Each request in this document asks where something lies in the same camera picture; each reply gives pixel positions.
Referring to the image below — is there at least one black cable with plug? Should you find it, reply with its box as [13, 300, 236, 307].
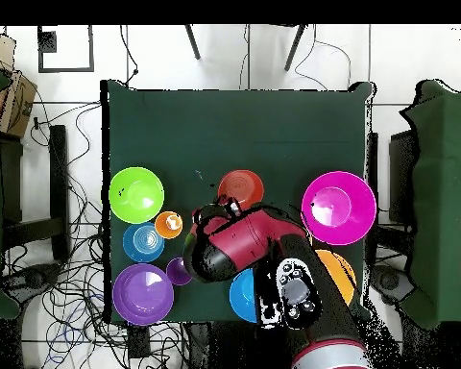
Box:
[118, 24, 140, 87]

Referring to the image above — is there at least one dark green table cloth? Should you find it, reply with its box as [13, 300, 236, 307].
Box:
[100, 79, 375, 324]

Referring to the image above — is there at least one deep blue bowl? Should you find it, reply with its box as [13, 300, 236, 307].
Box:
[229, 267, 259, 324]

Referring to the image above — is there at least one pink bowl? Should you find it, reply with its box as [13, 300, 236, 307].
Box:
[301, 170, 377, 246]

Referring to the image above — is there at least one dark grey round base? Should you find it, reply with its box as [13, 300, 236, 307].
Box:
[3, 262, 62, 305]
[370, 264, 415, 305]

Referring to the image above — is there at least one purple cup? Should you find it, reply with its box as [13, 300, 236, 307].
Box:
[165, 256, 193, 286]

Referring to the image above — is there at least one black power box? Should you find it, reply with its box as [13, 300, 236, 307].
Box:
[127, 326, 152, 358]

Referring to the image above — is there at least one tangle of black cables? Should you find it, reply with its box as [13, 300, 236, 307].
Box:
[1, 101, 185, 369]

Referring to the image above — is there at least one black box stand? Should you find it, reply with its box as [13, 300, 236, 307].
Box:
[388, 129, 419, 224]

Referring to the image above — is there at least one lime green bowl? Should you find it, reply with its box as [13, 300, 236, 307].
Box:
[109, 166, 165, 225]

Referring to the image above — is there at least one shallow blue bowl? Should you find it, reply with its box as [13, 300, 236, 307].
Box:
[122, 221, 165, 264]

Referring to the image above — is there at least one black tripod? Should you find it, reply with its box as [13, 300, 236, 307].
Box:
[183, 24, 308, 72]

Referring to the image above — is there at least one black bench stand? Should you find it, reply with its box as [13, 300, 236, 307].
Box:
[0, 124, 71, 262]

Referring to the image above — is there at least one small red-orange bowl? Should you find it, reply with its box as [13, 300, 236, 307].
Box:
[217, 169, 265, 210]

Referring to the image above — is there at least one orange cup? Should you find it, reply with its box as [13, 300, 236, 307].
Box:
[154, 210, 184, 240]

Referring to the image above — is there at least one cardboard box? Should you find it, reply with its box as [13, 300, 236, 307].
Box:
[0, 28, 38, 139]

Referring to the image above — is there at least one black square frame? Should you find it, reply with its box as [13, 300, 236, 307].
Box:
[36, 25, 95, 73]

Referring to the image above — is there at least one large yellow-orange bowl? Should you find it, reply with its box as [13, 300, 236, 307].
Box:
[314, 248, 357, 307]

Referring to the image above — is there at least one purple bowl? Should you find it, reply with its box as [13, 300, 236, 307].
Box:
[111, 262, 175, 327]

